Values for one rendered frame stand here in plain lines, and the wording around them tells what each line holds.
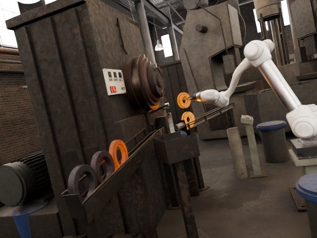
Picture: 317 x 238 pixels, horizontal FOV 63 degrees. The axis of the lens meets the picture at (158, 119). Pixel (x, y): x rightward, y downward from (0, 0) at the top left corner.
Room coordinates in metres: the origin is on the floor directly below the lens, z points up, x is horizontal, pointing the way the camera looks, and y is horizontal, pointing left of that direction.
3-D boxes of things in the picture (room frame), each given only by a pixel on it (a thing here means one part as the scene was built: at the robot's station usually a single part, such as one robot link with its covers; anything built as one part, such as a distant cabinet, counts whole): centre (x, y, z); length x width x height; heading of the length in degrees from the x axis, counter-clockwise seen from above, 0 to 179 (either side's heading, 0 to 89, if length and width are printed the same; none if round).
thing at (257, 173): (2.59, -0.88, 0.31); 0.24 x 0.16 x 0.62; 161
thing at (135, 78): (2.18, 0.04, 1.11); 0.47 x 0.06 x 0.47; 161
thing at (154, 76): (2.15, -0.06, 1.11); 0.28 x 0.06 x 0.28; 161
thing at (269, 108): (4.08, -1.97, 0.39); 1.03 x 0.83 x 0.77; 86
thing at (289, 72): (5.47, -3.02, 0.55); 1.10 x 0.53 x 1.10; 1
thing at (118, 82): (1.89, 0.25, 1.15); 0.26 x 0.02 x 0.18; 161
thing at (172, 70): (6.42, -0.79, 0.88); 1.71 x 0.92 x 1.76; 161
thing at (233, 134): (2.60, -0.71, 0.26); 0.12 x 0.12 x 0.52
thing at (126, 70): (2.21, 0.11, 1.12); 0.47 x 0.10 x 0.47; 161
